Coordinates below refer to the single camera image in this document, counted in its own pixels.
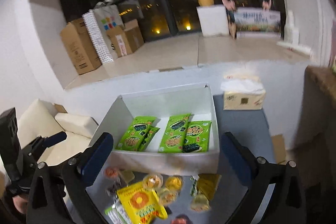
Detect jelly cup with cartoon lid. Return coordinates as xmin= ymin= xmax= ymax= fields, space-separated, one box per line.
xmin=142 ymin=173 xmax=163 ymax=190

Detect left hand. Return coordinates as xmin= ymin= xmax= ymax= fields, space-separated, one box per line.
xmin=13 ymin=194 xmax=29 ymax=214

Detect cream sofa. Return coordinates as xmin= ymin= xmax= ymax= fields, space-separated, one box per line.
xmin=18 ymin=100 xmax=98 ymax=166

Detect wooden side shelf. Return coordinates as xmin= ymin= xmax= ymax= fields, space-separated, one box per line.
xmin=293 ymin=65 xmax=335 ymax=189

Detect green gold snack packet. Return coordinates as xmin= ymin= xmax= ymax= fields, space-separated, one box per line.
xmin=196 ymin=173 xmax=222 ymax=201

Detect yellow snack bag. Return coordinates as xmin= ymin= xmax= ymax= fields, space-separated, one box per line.
xmin=117 ymin=181 xmax=168 ymax=224

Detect green seaweed snack pack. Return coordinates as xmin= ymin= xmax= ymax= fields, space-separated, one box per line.
xmin=158 ymin=113 xmax=191 ymax=153
xmin=116 ymin=116 xmax=157 ymax=151
xmin=182 ymin=121 xmax=211 ymax=153

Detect orange jelly cup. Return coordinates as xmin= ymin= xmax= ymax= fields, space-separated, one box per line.
xmin=165 ymin=176 xmax=183 ymax=192

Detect tissue pack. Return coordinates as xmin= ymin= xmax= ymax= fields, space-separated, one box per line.
xmin=220 ymin=75 xmax=266 ymax=110

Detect white storage box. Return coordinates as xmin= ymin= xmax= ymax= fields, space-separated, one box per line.
xmin=91 ymin=84 xmax=220 ymax=176

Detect large cardboard box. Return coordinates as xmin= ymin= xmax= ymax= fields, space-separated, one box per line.
xmin=60 ymin=18 xmax=102 ymax=75

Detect open cardboard box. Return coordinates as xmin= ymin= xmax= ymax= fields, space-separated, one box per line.
xmin=106 ymin=19 xmax=144 ymax=57

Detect white dotted paper bag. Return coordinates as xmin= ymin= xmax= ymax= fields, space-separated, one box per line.
xmin=82 ymin=0 xmax=124 ymax=64

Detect printed display box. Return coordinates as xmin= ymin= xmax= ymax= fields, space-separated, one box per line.
xmin=234 ymin=7 xmax=281 ymax=38

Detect white foam box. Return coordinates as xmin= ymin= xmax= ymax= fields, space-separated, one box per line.
xmin=197 ymin=5 xmax=229 ymax=37

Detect pomelo fruit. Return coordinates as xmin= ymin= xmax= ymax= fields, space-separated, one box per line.
xmin=198 ymin=0 xmax=214 ymax=7

